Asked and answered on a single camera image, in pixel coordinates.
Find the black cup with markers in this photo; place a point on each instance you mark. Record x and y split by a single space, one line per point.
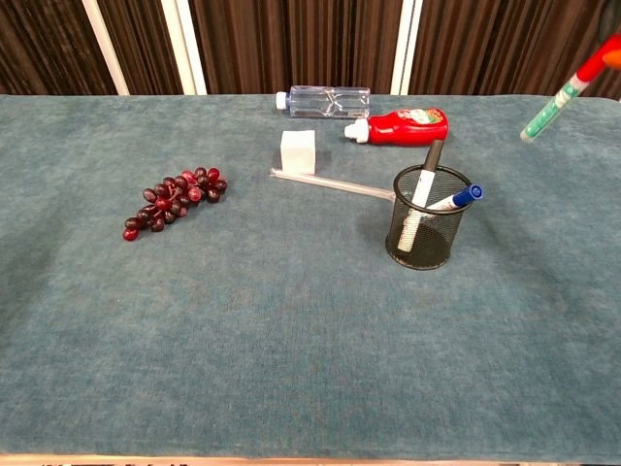
436 242

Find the clear plastic water bottle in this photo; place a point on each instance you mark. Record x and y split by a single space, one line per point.
330 102

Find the teal table cloth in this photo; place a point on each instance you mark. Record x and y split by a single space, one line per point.
242 315

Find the white frame post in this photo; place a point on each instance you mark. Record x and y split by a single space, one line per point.
407 46
184 46
106 46

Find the blue cap marker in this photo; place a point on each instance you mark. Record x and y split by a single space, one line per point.
463 195

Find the pale pink foam cube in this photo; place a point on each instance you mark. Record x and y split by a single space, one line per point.
298 151

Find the red cap marker pen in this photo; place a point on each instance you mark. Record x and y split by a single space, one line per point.
558 99

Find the black cap marker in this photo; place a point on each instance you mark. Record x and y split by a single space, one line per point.
426 177

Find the dark red grape bunch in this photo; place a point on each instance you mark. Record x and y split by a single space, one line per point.
177 199

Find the clear glass rod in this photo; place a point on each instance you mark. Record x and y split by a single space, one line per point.
335 184

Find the dark brown pleated curtain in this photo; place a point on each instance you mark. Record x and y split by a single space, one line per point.
301 43

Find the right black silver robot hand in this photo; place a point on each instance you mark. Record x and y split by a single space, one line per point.
614 57

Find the red ketchup squeeze bottle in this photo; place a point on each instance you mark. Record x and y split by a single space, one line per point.
407 127

